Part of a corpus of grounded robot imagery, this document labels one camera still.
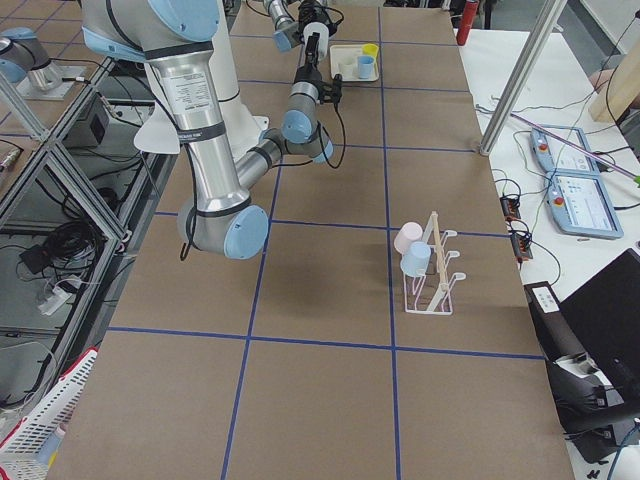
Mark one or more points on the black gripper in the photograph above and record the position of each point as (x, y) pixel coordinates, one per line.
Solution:
(306, 73)
(306, 8)

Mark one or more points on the yellow plastic cup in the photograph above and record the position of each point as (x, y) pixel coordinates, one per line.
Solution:
(370, 49)

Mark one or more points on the pink plastic cup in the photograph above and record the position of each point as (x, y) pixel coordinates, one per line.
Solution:
(409, 233)

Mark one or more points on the light blue plastic cup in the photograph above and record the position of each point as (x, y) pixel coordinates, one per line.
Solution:
(414, 262)

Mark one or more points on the grey plastic cup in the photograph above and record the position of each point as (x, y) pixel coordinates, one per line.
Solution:
(319, 28)

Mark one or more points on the pale green plastic cup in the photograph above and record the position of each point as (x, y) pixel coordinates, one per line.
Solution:
(346, 68)

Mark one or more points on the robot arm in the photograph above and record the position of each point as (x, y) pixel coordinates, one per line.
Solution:
(185, 49)
(290, 32)

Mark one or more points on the cream plastic tray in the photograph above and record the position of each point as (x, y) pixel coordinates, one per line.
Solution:
(341, 53)

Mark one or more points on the red cylinder tube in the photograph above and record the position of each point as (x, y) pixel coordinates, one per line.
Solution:
(466, 21)

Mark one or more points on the upper blue teach pendant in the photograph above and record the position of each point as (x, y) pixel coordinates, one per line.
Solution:
(551, 153)

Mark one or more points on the blue teach pendant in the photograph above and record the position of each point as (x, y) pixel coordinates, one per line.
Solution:
(551, 153)
(580, 205)

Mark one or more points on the lower blue teach pendant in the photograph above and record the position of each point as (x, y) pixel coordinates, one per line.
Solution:
(580, 205)

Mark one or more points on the reacher grabber tool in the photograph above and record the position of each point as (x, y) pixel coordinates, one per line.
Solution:
(583, 151)

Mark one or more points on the black laptop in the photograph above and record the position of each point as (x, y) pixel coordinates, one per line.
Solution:
(604, 316)

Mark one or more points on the white plastic basket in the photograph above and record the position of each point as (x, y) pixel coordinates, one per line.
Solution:
(29, 450)

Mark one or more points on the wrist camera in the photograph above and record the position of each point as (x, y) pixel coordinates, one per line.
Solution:
(332, 91)

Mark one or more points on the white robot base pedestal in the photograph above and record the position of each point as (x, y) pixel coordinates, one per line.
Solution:
(244, 130)

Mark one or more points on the aluminium frame post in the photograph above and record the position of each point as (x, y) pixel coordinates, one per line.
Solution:
(527, 59)

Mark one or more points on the white wire cup rack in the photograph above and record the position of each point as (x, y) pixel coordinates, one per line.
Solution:
(432, 294)

